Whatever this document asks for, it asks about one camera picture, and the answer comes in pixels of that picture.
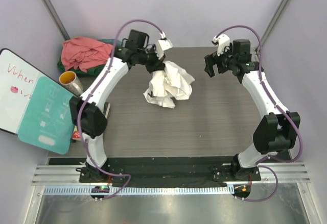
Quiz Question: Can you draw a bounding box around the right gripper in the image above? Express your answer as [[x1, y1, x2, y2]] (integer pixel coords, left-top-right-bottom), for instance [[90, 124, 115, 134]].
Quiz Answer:
[[205, 43, 238, 78]]

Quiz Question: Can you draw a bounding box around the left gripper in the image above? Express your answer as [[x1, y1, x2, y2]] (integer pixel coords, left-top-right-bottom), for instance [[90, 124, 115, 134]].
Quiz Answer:
[[136, 44, 165, 74]]

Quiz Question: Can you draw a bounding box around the white t shirt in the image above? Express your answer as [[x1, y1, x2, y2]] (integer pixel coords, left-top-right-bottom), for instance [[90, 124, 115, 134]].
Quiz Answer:
[[143, 61, 195, 109]]

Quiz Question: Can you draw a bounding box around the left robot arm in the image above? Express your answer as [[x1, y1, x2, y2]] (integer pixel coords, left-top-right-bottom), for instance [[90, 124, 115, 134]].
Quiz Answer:
[[69, 30, 172, 183]]

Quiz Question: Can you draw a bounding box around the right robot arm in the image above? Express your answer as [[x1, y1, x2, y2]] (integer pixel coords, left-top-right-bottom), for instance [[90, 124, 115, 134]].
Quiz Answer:
[[204, 34, 300, 181]]

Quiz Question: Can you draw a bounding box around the teal laundry basket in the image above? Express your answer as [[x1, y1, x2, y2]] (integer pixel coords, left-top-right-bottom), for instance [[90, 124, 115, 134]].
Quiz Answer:
[[99, 39, 122, 45]]

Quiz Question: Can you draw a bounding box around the green t shirt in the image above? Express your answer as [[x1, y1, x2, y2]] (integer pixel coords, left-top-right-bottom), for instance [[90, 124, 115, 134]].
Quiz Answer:
[[57, 60, 105, 77]]

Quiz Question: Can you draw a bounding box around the pink t shirt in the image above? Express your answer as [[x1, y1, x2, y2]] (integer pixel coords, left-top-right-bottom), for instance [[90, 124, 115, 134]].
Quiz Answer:
[[60, 36, 113, 72]]

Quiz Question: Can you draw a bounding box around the yellow inside mug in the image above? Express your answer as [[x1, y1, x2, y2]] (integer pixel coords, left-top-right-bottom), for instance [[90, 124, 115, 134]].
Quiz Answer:
[[59, 71, 84, 96]]

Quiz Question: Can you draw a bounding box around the red book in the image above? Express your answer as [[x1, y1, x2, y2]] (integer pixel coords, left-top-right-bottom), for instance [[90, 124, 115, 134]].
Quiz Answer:
[[71, 126, 81, 142]]

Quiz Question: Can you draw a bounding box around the teal mat sheet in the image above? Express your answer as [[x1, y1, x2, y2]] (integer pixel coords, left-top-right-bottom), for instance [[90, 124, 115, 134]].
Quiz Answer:
[[17, 76, 74, 155]]

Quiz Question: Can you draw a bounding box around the whiteboard with red writing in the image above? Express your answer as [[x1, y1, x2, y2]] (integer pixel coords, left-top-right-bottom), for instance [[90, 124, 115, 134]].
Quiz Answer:
[[1, 48, 44, 134]]

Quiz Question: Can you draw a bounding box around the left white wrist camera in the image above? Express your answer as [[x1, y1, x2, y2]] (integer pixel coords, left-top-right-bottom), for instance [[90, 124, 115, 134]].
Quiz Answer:
[[155, 38, 173, 58]]

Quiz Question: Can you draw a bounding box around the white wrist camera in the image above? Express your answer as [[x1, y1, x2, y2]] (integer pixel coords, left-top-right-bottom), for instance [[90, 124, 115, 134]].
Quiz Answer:
[[212, 34, 230, 56], [155, 38, 173, 58]]

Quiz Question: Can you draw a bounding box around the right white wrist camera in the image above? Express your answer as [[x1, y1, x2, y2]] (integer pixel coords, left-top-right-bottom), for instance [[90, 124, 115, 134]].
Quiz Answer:
[[212, 34, 230, 56]]

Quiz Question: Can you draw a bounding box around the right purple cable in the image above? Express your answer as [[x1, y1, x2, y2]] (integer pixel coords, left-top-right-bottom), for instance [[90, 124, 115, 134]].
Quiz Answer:
[[214, 25, 303, 201]]

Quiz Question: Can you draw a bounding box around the purple cable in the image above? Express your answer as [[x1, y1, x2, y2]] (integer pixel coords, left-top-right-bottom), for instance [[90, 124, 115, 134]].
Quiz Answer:
[[214, 25, 303, 201], [76, 19, 167, 200]]

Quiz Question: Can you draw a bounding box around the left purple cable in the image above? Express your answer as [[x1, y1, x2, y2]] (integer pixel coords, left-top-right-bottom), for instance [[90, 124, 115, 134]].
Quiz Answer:
[[76, 19, 167, 200]]

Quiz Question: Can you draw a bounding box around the right corner aluminium post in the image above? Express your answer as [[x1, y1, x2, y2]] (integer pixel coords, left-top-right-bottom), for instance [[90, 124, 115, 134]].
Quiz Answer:
[[261, 0, 291, 45]]

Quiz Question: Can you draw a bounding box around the corner aluminium post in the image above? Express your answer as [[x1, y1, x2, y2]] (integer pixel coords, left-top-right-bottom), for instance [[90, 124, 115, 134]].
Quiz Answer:
[[261, 0, 291, 45], [41, 0, 70, 40]]

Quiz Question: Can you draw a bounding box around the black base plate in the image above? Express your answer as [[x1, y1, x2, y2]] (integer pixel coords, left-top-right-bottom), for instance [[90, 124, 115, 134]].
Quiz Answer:
[[79, 157, 262, 184]]

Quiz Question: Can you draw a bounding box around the left corner aluminium post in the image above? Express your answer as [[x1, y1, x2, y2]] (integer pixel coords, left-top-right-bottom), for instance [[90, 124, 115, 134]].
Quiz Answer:
[[41, 0, 70, 40]]

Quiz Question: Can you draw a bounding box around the white slotted cable duct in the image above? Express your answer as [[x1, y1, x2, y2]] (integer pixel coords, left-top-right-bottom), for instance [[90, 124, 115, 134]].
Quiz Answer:
[[43, 185, 234, 195]]

